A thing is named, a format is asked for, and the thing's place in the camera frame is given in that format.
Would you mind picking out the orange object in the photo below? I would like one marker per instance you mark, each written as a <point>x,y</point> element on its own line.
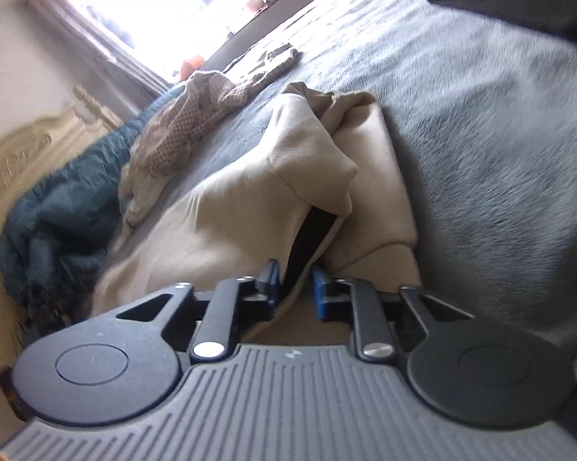
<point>193,65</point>

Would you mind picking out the cream knit cloth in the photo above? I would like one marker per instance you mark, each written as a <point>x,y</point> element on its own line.
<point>269,65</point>

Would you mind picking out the grey curtain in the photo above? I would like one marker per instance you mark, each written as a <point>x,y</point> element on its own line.
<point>111,57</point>

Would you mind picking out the beige zip hoodie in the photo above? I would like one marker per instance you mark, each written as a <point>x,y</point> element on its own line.
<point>250,201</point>

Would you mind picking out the barred window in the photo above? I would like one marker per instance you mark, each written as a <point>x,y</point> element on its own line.
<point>173,5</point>

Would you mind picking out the blue quilt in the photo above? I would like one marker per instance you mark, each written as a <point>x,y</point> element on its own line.
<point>63,221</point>

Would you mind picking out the grey bed blanket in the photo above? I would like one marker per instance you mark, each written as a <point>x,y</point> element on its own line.
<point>485,153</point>

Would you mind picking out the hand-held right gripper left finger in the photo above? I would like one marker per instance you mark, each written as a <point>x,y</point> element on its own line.
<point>272,288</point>

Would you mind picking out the beige checked knit garment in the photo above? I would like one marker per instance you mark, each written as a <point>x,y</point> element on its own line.
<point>187,115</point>

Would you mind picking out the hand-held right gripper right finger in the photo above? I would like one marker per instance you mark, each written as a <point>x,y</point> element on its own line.
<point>320,295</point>

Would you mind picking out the cream carved headboard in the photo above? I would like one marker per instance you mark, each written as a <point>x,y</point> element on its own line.
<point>15,163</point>

